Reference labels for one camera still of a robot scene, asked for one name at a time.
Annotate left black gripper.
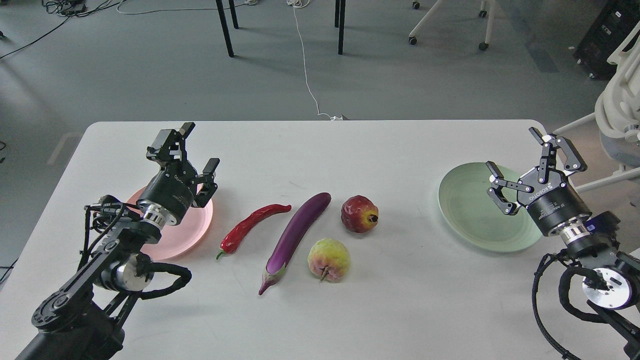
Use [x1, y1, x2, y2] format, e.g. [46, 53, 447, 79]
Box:
[136, 121, 220, 226]

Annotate black floor cables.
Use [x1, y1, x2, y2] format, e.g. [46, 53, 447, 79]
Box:
[0, 0, 126, 61]

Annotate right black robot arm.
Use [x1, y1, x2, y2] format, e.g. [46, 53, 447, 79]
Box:
[486, 127, 640, 360]

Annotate black table legs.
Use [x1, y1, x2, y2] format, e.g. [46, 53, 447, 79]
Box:
[215, 0, 347, 58]

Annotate red pomegranate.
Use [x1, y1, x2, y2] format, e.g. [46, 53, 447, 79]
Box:
[340, 194, 379, 234]

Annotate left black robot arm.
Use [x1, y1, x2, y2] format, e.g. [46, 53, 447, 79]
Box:
[17, 121, 220, 360]

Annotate black computer case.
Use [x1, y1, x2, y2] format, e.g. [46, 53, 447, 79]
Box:
[573, 0, 639, 80]

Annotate white office chair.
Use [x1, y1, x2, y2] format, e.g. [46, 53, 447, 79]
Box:
[553, 23, 640, 193]

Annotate yellow pink apple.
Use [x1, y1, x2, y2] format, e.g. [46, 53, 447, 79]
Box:
[307, 237, 351, 283]

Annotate purple eggplant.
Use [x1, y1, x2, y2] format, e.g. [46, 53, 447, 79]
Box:
[258, 192, 332, 296]

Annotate white rolling chair base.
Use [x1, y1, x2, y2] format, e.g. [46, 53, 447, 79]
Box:
[406, 0, 498, 52]

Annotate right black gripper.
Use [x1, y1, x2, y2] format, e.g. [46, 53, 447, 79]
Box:
[485, 127, 592, 237]

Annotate red chili pepper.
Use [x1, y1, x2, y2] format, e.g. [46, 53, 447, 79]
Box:
[215, 203, 292, 260]

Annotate white floor cable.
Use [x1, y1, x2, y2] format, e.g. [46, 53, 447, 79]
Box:
[286, 0, 346, 122]

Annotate light green plate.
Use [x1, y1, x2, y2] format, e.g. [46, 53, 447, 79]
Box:
[438, 162, 542, 253]

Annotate pink plate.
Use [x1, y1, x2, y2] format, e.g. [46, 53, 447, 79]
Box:
[141, 200, 214, 262]

